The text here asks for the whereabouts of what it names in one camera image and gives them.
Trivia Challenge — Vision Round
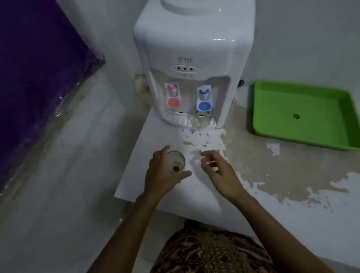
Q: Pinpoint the person's right hand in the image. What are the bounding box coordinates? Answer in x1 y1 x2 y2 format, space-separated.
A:
200 150 250 202

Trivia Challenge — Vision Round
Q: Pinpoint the person's left hand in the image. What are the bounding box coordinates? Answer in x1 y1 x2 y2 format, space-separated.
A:
140 145 193 198

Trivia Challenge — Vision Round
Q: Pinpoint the clear drinking glass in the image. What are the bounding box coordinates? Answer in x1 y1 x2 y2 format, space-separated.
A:
192 105 212 132
165 150 186 175

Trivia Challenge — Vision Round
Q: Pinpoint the green plastic tray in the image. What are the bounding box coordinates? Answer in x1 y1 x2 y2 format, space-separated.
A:
252 81 360 152

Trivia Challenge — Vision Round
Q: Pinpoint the person's left forearm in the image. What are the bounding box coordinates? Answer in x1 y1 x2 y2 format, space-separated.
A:
87 194 169 273

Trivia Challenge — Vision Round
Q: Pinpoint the person's right forearm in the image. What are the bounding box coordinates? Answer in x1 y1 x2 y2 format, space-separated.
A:
229 189 337 273

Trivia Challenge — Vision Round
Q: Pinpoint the white dispenser drip tray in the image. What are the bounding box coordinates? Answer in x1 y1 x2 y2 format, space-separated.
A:
164 110 219 130

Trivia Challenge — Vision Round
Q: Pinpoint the blue dispenser tap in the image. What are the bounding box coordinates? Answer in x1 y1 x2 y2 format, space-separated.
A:
196 85 214 113

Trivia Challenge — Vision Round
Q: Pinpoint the red dispenser tap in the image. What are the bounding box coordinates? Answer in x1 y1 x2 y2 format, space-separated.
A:
165 82 182 109

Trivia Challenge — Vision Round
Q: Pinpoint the white water dispenser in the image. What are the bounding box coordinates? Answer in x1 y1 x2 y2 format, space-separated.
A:
133 0 257 131

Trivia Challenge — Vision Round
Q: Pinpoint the purple plastic-wrapped mattress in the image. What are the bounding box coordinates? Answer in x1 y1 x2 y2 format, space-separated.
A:
0 0 106 195

